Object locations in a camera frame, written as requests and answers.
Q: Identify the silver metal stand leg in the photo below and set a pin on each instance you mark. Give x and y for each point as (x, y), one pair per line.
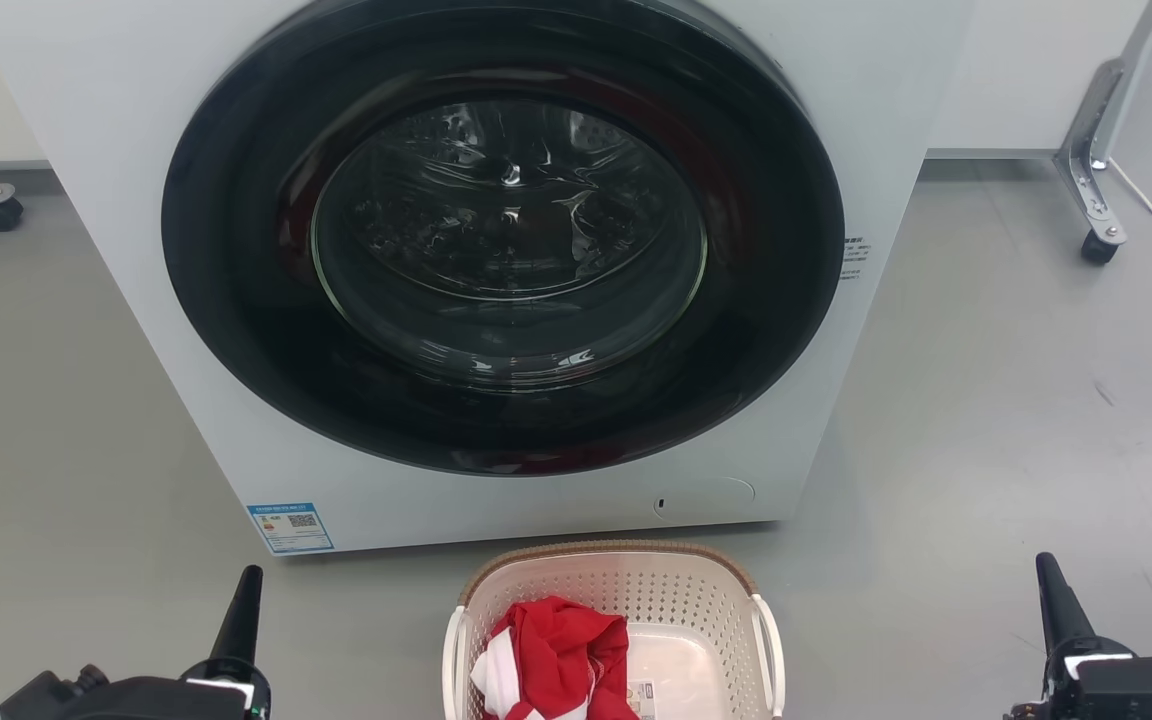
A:
(1096, 130)

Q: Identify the blue energy label sticker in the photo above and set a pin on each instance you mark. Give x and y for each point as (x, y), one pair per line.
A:
(290, 527)

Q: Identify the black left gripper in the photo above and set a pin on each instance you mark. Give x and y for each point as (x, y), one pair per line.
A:
(136, 700)

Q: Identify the white printed label sticker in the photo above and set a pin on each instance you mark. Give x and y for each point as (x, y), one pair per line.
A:
(640, 698)

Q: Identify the red garment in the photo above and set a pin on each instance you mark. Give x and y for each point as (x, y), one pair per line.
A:
(566, 650)

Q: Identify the white front-load washing machine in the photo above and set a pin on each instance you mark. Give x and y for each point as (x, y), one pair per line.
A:
(126, 250)

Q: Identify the white perforated laundry basket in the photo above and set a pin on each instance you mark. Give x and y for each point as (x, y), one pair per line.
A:
(696, 600)

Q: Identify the white garment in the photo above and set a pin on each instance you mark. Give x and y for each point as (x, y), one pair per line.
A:
(496, 680)

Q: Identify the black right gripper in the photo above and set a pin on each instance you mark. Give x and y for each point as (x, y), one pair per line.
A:
(1136, 690)

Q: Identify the round black washer door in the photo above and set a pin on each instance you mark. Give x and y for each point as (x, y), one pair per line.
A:
(236, 300)

